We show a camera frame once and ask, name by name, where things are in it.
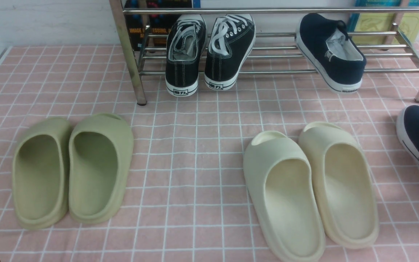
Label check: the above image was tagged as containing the yellow teal book behind rack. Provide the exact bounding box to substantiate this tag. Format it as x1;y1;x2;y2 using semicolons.
347;0;419;45

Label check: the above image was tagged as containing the navy slip-on shoe on rack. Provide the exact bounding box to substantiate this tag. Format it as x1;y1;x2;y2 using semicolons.
295;13;367;94

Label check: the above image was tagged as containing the dark book behind rack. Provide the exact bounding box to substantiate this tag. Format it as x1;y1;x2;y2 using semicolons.
125;0;201;51

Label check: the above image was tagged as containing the metal shoe rack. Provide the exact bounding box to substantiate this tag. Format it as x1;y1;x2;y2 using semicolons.
109;0;419;106

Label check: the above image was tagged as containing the cream right foam slide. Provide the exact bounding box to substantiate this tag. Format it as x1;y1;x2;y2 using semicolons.
298;122;379;249

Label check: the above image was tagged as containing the cream foam slide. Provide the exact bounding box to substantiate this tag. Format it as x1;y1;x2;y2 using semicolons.
298;122;379;249
243;131;325;262

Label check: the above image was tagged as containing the cream left foam slide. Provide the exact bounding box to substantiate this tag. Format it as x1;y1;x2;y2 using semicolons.
243;131;325;262

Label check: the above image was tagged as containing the right black canvas sneaker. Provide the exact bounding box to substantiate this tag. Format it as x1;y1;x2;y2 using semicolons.
204;14;256;91

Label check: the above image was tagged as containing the black canvas sneaker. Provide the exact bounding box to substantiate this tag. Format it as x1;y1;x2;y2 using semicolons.
165;14;207;97
204;14;256;91

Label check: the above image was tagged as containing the left black canvas sneaker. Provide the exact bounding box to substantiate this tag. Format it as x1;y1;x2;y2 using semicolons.
165;14;207;97

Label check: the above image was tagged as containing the pink checkered table cloth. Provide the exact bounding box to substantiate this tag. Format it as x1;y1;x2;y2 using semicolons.
0;46;419;262

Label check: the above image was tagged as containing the right green foam slide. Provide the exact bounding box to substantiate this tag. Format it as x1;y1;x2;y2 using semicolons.
68;113;134;224

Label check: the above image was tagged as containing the green foam slide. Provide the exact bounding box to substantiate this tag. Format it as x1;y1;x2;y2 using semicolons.
68;113;134;224
12;117;72;230

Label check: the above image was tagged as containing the left green foam slide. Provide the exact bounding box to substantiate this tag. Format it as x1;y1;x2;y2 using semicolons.
12;117;72;230

